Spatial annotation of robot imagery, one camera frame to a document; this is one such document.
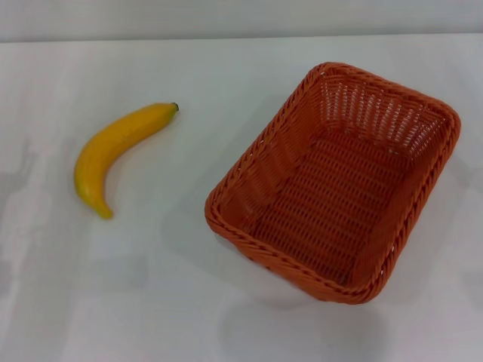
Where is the orange woven plastic basket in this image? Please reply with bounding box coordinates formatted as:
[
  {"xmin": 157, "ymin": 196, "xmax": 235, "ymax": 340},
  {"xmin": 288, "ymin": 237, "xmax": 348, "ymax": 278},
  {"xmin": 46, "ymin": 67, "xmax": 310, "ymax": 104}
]
[{"xmin": 205, "ymin": 62, "xmax": 462, "ymax": 305}]

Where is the yellow banana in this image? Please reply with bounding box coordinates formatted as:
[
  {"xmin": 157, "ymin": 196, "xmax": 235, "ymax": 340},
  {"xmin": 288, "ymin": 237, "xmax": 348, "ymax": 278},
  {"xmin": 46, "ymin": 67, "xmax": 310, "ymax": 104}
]
[{"xmin": 73, "ymin": 102, "xmax": 180, "ymax": 220}]

